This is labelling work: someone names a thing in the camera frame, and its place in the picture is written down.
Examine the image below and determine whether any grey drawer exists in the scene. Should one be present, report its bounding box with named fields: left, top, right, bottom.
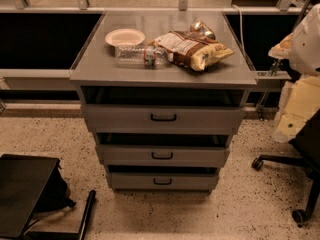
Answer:
left=106, top=173, right=219, bottom=191
left=96, top=145, right=230, bottom=168
left=82, top=104, right=244, bottom=135

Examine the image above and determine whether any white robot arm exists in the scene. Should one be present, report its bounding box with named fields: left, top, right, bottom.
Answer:
left=268, top=4, right=320, bottom=143

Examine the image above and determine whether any grey drawer cabinet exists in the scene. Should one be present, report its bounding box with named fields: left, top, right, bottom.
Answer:
left=71, top=10, right=257, bottom=191

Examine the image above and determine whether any grey top drawer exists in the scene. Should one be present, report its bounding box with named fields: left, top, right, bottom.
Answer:
left=82, top=104, right=244, bottom=135

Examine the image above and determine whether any grey bottom drawer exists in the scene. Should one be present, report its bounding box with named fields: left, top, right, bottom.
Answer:
left=106, top=173, right=219, bottom=191

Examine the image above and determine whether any clear plastic water bottle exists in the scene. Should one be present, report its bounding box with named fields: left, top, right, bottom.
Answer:
left=115, top=46, right=173, bottom=68

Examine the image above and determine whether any yellow brown chip bag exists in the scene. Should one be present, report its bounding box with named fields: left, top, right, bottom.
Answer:
left=149, top=31, right=234, bottom=71

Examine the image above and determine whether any white paper bowl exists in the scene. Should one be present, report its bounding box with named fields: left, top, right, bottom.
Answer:
left=105, top=29, right=145, bottom=47

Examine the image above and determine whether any shiny metal can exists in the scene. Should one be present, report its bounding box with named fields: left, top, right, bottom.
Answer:
left=190, top=21, right=216, bottom=40

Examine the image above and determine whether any black office chair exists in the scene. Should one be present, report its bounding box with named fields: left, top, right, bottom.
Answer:
left=251, top=110, right=320, bottom=227

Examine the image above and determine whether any metal diagonal rod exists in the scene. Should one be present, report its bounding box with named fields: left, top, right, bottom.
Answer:
left=255, top=0, right=320, bottom=119

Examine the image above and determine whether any white cable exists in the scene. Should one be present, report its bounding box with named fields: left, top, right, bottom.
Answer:
left=231, top=4, right=248, bottom=62

